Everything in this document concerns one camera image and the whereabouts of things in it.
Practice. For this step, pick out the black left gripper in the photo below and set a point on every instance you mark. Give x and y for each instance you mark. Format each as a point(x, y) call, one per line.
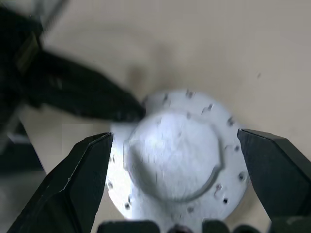
point(17, 48)

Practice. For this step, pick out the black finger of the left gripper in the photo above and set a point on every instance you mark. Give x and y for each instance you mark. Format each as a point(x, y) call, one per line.
point(92, 83)
point(80, 102)

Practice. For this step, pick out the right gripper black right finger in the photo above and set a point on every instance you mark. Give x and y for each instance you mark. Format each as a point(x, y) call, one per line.
point(279, 170)

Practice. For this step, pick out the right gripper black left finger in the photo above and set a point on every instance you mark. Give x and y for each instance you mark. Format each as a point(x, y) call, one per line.
point(68, 184)

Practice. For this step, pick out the grey round motor lid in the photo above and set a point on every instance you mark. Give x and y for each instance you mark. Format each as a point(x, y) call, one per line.
point(175, 155)

